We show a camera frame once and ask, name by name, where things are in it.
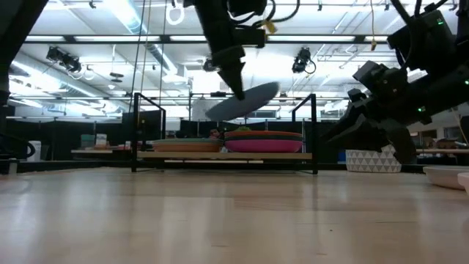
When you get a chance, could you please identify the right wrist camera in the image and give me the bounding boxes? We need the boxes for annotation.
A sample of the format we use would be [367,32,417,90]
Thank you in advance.
[352,60,383,87]

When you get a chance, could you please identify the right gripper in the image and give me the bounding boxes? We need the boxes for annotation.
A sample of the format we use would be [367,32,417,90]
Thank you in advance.
[320,72,432,165]

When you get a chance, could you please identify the white geometric plant pot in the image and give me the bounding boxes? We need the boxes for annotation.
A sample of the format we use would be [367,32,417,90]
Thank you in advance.
[344,144,403,174]

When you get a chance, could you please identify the dark green plate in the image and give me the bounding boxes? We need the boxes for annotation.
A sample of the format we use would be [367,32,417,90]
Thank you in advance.
[224,136,304,142]

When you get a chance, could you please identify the black wire dish rack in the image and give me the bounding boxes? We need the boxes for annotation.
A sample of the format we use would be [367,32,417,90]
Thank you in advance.
[130,92,319,175]

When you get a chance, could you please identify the blue plate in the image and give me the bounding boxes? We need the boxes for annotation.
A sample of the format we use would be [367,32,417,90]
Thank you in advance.
[204,81,281,122]

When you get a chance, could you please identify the black aluminium rig frame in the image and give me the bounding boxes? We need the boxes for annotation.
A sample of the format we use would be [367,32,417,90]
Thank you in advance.
[0,157,469,175]

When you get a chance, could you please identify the pink plate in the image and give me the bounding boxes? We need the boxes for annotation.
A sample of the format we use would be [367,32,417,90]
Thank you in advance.
[224,139,304,154]

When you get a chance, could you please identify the wooden-topped workbench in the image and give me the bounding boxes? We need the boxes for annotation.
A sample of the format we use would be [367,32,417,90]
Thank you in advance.
[416,147,469,166]

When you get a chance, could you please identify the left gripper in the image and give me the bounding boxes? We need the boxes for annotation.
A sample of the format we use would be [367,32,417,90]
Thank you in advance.
[204,27,247,101]

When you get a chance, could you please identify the black ceiling spotlight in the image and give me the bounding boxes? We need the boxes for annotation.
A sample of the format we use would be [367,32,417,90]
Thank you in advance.
[292,46,317,74]
[45,45,82,73]

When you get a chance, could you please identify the white bin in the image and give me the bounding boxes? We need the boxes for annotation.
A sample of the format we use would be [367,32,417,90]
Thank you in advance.
[27,140,43,163]

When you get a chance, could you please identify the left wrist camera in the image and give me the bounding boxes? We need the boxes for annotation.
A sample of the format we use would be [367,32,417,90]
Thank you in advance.
[234,28,267,49]

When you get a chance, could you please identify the dark orange plate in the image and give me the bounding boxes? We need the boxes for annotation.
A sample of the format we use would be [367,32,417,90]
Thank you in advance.
[224,130,303,138]

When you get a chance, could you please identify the peach plate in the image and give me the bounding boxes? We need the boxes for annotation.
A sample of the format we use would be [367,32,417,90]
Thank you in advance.
[457,172,469,194]

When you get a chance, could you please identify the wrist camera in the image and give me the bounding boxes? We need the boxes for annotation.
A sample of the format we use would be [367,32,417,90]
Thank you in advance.
[234,28,267,49]
[352,60,383,87]

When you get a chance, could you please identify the white plate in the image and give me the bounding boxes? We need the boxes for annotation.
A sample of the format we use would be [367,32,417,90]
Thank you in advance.
[423,166,469,191]

